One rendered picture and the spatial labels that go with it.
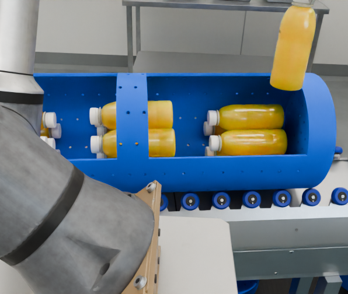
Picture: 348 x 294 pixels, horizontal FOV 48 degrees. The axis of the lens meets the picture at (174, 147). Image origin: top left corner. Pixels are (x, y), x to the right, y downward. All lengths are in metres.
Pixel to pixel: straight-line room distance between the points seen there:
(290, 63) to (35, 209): 0.60
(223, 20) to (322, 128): 3.37
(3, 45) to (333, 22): 4.09
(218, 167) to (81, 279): 0.52
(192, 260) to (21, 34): 0.36
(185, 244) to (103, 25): 3.81
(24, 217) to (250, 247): 0.74
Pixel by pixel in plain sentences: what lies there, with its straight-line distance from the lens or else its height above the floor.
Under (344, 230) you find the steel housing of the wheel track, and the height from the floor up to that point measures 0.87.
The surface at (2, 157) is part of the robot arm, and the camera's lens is 0.37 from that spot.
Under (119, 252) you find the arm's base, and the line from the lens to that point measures 0.39.
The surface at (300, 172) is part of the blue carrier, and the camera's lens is 0.92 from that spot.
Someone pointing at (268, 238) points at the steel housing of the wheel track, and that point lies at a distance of 1.04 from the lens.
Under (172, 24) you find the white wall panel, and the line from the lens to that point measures 4.20.
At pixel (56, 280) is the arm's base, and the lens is 0.40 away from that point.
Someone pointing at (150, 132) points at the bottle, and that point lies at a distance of 0.88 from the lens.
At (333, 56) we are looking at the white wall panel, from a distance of 4.56.
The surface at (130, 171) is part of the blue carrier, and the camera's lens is 0.83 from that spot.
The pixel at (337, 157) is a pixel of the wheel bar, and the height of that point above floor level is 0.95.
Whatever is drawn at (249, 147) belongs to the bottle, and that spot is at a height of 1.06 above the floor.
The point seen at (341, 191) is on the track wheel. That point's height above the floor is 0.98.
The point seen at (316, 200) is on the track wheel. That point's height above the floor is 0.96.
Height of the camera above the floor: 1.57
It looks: 32 degrees down
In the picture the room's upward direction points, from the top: 2 degrees clockwise
